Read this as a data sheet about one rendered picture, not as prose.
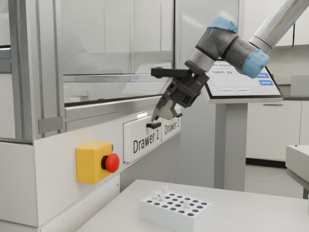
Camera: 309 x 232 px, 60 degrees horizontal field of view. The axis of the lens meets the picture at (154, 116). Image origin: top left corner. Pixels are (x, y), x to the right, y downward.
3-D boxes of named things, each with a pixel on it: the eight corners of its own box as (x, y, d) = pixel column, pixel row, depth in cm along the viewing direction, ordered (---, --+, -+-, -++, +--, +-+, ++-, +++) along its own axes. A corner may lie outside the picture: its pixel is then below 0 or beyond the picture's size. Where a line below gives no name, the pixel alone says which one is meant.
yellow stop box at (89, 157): (115, 174, 58) (115, 142, 58) (98, 185, 52) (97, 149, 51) (94, 171, 60) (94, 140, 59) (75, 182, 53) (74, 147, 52)
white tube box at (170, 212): (213, 219, 55) (213, 201, 54) (193, 238, 48) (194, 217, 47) (162, 203, 62) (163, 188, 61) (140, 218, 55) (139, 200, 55)
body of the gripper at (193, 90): (183, 110, 78) (208, 76, 75) (160, 93, 80) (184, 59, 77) (189, 108, 85) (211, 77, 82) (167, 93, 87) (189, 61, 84)
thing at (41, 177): (180, 130, 140) (180, 102, 138) (38, 227, 44) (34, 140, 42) (34, 122, 170) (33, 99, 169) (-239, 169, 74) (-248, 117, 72)
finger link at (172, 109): (166, 129, 86) (181, 106, 83) (152, 118, 87) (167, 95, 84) (169, 126, 89) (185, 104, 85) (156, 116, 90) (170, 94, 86)
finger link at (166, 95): (158, 109, 79) (176, 84, 78) (154, 106, 79) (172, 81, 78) (162, 109, 83) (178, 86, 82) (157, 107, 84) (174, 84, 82)
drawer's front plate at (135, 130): (160, 142, 101) (161, 113, 100) (129, 163, 74) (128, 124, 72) (156, 142, 102) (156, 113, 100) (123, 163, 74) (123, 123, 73)
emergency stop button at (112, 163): (121, 170, 56) (121, 151, 56) (112, 176, 52) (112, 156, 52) (108, 169, 57) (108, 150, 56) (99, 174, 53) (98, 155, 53)
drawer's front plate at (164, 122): (180, 129, 131) (180, 107, 129) (163, 141, 103) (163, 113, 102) (176, 129, 131) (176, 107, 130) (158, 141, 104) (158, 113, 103)
